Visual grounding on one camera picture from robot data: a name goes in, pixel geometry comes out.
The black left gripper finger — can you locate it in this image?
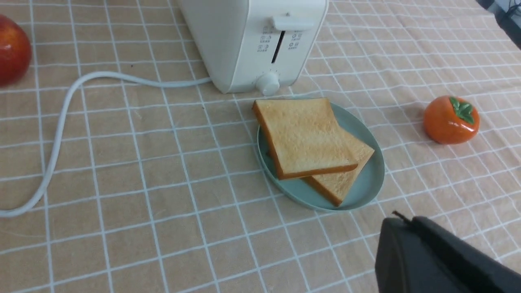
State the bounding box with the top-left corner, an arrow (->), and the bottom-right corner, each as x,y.
375,211 -> 521,293

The toast slice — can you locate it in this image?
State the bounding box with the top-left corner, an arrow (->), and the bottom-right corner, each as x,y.
252,98 -> 359,180
298,130 -> 374,207

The white two-slot toaster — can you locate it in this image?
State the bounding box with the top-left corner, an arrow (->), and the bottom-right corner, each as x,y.
177,0 -> 329,96

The light blue plate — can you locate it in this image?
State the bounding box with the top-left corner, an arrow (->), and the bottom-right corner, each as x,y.
256,103 -> 385,212

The orange persimmon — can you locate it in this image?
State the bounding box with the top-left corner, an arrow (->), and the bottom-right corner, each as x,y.
423,95 -> 480,145

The orange checkered tablecloth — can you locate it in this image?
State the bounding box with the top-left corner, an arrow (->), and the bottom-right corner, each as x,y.
0,0 -> 520,293

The red apple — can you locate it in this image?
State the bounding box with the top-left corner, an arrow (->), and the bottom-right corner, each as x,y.
0,15 -> 32,87

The white power cord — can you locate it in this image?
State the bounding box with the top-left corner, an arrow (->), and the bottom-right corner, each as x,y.
0,71 -> 212,218

